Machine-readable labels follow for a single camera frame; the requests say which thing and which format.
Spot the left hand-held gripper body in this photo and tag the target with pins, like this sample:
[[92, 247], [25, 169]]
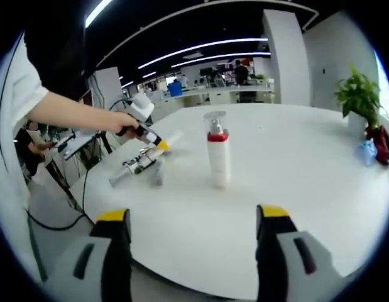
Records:
[[140, 107]]

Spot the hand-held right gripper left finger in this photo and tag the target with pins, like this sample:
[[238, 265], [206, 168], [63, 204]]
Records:
[[115, 267]]

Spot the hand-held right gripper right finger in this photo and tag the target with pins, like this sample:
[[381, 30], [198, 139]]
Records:
[[269, 267]]

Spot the large white skincare tube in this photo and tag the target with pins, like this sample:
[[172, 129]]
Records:
[[173, 140]]

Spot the green black skincare packet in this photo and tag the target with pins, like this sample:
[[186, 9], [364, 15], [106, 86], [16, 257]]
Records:
[[136, 165]]

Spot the small white skincare bottle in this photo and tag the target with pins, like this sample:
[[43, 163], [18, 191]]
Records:
[[120, 176], [157, 176]]

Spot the white pump bottle red collar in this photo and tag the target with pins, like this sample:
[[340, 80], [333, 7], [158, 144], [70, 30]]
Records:
[[219, 154]]

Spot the person's left hand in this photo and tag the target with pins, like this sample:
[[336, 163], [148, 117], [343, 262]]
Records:
[[122, 122]]

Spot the blue bin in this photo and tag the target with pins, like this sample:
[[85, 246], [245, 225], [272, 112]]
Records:
[[175, 89]]

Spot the white-framed monitor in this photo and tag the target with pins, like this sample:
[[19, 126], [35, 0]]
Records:
[[86, 97]]

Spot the white office counter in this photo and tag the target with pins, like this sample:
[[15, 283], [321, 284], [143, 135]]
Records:
[[197, 94]]

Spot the wide ceiling light strip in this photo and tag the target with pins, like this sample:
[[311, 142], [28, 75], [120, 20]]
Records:
[[98, 14]]

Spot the green potted plant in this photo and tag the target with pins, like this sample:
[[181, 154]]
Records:
[[360, 94]]

